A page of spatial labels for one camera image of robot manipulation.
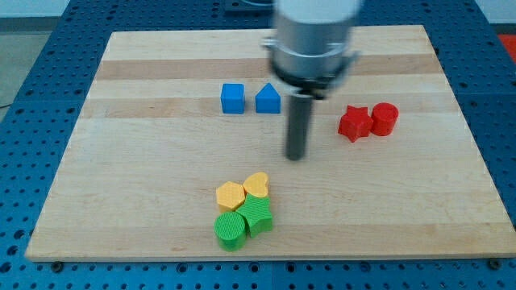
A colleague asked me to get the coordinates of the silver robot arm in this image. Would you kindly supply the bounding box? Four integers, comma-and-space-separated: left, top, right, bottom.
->
264, 0, 364, 161

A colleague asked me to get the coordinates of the red cylinder block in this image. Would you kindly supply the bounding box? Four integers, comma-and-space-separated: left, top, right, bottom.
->
371, 102, 399, 136

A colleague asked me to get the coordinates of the red star block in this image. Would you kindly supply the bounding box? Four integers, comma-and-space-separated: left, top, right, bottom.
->
337, 105, 373, 143

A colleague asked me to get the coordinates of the yellow heart block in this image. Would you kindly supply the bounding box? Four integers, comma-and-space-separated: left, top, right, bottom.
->
243, 172, 269, 198

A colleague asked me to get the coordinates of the green star block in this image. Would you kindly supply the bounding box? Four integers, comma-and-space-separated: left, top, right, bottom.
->
236, 194, 273, 238

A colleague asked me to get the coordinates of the blue triangle block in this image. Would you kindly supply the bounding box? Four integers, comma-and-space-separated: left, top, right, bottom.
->
255, 83, 281, 114

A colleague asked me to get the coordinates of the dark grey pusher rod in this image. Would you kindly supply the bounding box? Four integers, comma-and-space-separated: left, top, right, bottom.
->
285, 92, 313, 160

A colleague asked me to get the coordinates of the green cylinder block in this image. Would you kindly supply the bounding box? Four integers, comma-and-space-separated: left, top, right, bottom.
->
214, 212, 247, 251

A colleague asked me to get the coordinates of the light wooden board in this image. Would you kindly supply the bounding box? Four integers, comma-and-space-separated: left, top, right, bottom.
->
26, 25, 515, 262

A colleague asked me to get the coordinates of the blue cube block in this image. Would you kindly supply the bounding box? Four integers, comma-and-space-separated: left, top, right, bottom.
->
220, 83, 245, 114

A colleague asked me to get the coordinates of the yellow hexagon block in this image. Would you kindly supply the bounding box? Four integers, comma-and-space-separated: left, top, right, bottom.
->
215, 181, 246, 213

